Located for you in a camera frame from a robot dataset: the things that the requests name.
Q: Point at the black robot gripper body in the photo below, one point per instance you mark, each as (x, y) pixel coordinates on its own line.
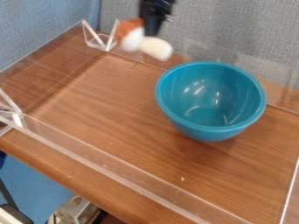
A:
(155, 7)

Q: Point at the white device under table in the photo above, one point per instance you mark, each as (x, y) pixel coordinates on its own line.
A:
(75, 211)

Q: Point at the clear acrylic front barrier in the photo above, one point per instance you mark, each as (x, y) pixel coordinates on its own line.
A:
(158, 190)

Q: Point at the clear acrylic left bracket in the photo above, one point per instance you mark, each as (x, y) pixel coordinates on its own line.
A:
(10, 108)

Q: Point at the blue plastic bowl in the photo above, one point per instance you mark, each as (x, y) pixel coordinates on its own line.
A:
(213, 100)

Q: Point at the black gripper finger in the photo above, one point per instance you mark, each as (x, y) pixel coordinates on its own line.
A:
(153, 25)

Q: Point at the clear acrylic corner bracket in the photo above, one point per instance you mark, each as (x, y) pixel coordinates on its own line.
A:
(98, 40)

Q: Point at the white brown-capped toy mushroom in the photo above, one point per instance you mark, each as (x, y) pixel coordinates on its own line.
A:
(133, 40)

